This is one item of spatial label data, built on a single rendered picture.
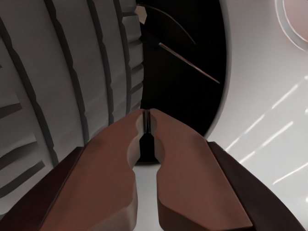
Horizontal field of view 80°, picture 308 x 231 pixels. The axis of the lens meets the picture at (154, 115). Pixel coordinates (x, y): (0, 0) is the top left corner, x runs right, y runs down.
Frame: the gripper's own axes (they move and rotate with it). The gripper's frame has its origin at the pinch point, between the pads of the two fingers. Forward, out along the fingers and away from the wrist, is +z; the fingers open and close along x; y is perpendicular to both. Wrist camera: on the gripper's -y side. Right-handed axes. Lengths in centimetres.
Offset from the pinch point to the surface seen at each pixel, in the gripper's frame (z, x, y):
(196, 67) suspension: 55, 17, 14
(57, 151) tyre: 2.4, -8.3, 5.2
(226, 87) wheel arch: 25.1, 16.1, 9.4
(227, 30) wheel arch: 26.0, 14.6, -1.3
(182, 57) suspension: 58, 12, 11
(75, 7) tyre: 8.0, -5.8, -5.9
